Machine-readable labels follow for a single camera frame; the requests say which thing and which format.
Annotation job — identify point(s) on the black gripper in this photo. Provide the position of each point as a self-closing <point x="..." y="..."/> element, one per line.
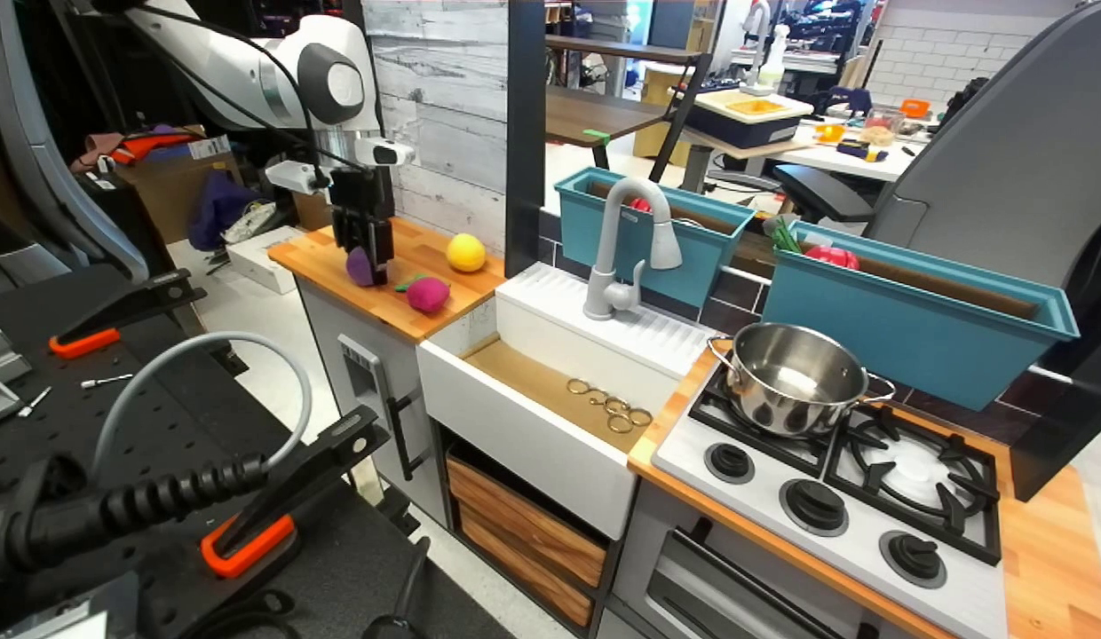
<point x="365" y="207"/>

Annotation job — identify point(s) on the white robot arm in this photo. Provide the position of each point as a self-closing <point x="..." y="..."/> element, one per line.
<point x="217" y="72"/>

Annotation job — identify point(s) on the pink radish plush green leaf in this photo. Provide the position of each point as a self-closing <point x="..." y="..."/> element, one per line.
<point x="426" y="294"/>

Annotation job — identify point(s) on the yellow plush ball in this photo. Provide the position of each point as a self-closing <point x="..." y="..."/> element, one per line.
<point x="467" y="252"/>

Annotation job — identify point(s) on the red plush toy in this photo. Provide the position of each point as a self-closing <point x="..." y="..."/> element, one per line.
<point x="833" y="255"/>

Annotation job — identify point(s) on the short wooden kitchen countertop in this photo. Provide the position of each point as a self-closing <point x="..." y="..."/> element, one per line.
<point x="308" y="261"/>

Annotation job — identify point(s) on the dark blue cloth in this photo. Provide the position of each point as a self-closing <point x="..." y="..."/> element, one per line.
<point x="217" y="207"/>

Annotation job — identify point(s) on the grey cabinet door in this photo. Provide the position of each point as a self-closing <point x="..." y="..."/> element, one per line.
<point x="340" y="437"/>

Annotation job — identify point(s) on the white toy kitchen sink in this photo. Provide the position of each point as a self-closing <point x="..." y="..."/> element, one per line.
<point x="502" y="411"/>

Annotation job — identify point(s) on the brown cardboard box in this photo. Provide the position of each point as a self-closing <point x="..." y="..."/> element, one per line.
<point x="162" y="197"/>

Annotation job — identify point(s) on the black clamp orange tips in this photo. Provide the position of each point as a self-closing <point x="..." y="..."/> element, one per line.
<point x="290" y="482"/>

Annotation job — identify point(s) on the grey toy faucet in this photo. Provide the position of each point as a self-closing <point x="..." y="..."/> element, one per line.
<point x="604" y="285"/>

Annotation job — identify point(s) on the red orange hand tool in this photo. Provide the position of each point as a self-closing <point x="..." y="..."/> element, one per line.
<point x="155" y="144"/>

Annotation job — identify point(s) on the dark wooden desk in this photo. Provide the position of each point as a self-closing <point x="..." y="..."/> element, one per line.
<point x="589" y="112"/>

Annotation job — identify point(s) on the small metal tool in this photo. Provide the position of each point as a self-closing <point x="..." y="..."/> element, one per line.
<point x="109" y="382"/>

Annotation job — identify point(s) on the wooden slat drawer front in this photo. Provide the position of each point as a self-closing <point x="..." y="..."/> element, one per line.
<point x="520" y="533"/>

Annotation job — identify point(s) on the small teal plastic bin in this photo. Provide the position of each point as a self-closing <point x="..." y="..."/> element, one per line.
<point x="703" y="266"/>

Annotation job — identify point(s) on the blue tray yellow content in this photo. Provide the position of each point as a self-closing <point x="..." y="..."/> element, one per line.
<point x="752" y="113"/>

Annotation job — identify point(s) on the black stove knob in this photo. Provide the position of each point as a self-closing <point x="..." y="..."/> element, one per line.
<point x="814" y="505"/>
<point x="731" y="461"/>
<point x="913" y="558"/>

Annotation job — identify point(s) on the grey toy oven door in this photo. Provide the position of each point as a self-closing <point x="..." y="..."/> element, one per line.
<point x="643" y="581"/>

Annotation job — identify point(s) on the steel cooking pot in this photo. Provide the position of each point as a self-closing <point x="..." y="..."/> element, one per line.
<point x="802" y="390"/>

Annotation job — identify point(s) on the white bottle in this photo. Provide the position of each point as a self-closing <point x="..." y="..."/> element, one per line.
<point x="772" y="58"/>

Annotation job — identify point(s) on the white toy stove top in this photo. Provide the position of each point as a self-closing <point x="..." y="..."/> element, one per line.
<point x="767" y="481"/>

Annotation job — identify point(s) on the large teal plastic bin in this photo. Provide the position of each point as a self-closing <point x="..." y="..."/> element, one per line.
<point x="908" y="331"/>

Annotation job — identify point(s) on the small orange object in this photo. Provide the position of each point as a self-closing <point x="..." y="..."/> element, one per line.
<point x="919" y="108"/>

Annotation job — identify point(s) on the grey chair back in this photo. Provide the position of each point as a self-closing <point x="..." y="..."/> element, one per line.
<point x="1012" y="144"/>

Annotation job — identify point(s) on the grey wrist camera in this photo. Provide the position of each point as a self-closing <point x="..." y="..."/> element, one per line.
<point x="386" y="153"/>

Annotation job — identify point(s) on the black vertical post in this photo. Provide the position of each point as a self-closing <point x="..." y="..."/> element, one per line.
<point x="527" y="127"/>

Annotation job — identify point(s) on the grey curved frame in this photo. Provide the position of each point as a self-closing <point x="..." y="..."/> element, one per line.
<point x="56" y="178"/>

